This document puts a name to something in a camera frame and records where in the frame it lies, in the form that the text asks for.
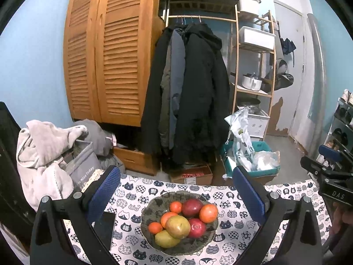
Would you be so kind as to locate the cat print tablecloth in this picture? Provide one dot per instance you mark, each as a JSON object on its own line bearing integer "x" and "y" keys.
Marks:
{"x": 129, "y": 226}

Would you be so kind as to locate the olive coat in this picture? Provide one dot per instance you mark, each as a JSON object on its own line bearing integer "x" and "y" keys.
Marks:
{"x": 165, "y": 102}

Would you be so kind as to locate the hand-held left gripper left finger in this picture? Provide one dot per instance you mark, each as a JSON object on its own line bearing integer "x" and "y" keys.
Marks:
{"x": 104, "y": 190}

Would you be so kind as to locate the black phone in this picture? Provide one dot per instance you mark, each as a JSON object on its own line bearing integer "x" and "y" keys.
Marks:
{"x": 106, "y": 229}

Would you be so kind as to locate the steel pot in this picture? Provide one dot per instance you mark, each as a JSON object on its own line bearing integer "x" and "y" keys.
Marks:
{"x": 248, "y": 105}

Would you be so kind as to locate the grey storage bag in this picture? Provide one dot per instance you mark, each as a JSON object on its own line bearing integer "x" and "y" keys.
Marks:
{"x": 82, "y": 165}

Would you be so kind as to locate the person's right hand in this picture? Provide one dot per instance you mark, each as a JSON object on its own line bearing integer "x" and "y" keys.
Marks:
{"x": 343, "y": 218}

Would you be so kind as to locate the white pot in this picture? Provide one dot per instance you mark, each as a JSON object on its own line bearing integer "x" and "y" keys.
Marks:
{"x": 251, "y": 82}

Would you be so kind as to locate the small tangerine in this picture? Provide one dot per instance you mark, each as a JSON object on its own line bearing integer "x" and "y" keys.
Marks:
{"x": 175, "y": 207}
{"x": 155, "y": 228}

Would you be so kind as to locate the white shoe rack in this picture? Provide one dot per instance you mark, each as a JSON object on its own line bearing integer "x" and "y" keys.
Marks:
{"x": 337, "y": 127}

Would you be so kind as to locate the small white storage box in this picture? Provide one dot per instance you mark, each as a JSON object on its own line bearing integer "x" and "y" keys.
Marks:
{"x": 249, "y": 5}

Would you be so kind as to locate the dark red apple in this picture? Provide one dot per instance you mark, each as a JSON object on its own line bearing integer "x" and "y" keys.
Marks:
{"x": 192, "y": 207}

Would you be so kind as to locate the dark grey clothes pile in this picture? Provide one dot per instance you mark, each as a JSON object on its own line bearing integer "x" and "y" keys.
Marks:
{"x": 93, "y": 135}

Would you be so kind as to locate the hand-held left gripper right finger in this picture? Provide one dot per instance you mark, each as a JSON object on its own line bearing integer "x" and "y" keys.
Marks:
{"x": 248, "y": 196}

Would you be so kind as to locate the green glass plate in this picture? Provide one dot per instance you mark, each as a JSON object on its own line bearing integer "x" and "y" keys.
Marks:
{"x": 154, "y": 205}

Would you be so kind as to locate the wooden louvered wardrobe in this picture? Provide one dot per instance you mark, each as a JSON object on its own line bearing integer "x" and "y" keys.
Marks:
{"x": 110, "y": 60}

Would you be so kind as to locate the wooden drawer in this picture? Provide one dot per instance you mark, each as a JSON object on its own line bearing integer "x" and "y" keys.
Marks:
{"x": 135, "y": 161}

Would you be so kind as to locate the wooden shelf rack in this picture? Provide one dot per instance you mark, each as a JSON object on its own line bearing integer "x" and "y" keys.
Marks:
{"x": 234, "y": 74}

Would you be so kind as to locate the silver pipe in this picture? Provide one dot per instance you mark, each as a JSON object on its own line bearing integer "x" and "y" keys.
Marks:
{"x": 320, "y": 88}

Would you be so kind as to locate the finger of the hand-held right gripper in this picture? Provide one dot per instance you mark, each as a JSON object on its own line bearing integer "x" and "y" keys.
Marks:
{"x": 314, "y": 165}
{"x": 328, "y": 150}

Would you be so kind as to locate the yellow pear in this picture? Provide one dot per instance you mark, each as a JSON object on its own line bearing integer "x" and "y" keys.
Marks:
{"x": 178, "y": 227}
{"x": 166, "y": 239}

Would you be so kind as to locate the black hooded coat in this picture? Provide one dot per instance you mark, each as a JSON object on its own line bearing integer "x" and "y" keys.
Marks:
{"x": 204, "y": 93}

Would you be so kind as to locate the teal box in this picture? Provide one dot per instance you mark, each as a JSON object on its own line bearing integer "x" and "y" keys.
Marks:
{"x": 264, "y": 145}

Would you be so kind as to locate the black jacket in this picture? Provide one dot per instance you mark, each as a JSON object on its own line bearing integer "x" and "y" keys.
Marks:
{"x": 151, "y": 110}

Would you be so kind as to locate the light grey robe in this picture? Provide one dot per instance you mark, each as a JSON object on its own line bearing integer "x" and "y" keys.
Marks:
{"x": 41, "y": 149}

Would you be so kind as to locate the clear plastic bag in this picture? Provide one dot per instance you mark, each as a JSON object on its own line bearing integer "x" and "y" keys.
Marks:
{"x": 266, "y": 161}

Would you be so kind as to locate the dark hanging bag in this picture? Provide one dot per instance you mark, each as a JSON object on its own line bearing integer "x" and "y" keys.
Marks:
{"x": 282, "y": 78}

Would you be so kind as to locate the orange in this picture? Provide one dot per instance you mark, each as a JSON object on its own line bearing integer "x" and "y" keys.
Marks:
{"x": 166, "y": 217}
{"x": 208, "y": 213}

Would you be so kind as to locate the white rice bag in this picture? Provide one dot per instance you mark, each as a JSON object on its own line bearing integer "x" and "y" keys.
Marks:
{"x": 241, "y": 140}

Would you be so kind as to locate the brown cardboard box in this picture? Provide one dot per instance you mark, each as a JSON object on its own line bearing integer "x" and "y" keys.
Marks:
{"x": 270, "y": 179}

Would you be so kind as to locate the cardboard box with red print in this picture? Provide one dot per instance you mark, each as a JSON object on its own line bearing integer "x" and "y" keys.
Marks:
{"x": 191, "y": 175}

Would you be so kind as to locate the wooden clothes rail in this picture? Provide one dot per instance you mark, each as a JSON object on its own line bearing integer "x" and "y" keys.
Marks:
{"x": 204, "y": 18}

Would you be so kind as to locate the white drawer bin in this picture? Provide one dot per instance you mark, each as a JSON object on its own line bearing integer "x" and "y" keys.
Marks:
{"x": 259, "y": 124}

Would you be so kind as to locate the navy umbrella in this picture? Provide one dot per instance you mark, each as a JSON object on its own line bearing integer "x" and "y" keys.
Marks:
{"x": 288, "y": 47}

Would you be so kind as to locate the blue-grey coat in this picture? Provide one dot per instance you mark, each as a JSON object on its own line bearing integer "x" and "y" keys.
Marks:
{"x": 176, "y": 88}

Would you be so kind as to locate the white door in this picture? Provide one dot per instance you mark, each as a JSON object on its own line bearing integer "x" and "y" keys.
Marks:
{"x": 292, "y": 60}

